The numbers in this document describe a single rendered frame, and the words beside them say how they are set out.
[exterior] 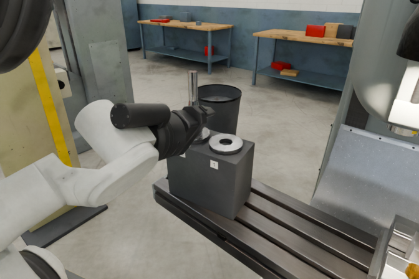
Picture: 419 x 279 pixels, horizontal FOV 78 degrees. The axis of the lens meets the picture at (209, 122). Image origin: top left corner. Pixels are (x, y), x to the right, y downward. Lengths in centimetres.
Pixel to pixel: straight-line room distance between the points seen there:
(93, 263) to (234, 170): 144
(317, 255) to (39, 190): 60
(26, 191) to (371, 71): 46
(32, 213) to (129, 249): 160
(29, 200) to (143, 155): 13
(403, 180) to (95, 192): 84
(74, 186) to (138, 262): 154
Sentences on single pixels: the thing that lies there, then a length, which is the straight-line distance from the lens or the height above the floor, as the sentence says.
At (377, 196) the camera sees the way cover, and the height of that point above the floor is 94.
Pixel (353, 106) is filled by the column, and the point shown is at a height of 117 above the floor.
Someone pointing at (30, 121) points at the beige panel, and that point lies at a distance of 189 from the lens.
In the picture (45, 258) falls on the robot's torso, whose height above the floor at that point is 104.
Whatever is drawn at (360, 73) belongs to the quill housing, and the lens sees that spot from 44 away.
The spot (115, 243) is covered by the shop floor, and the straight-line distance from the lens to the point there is 199.
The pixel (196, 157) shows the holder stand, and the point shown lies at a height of 110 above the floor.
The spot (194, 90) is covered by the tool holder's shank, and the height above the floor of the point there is 126.
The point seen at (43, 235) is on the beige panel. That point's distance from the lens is 220.
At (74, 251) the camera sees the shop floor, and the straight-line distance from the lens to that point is 205.
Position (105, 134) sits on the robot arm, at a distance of 38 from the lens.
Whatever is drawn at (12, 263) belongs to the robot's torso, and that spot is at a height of 109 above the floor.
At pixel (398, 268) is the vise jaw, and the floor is 105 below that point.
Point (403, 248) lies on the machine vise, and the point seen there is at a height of 102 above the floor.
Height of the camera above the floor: 149
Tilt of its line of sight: 27 degrees down
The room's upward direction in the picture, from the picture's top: straight up
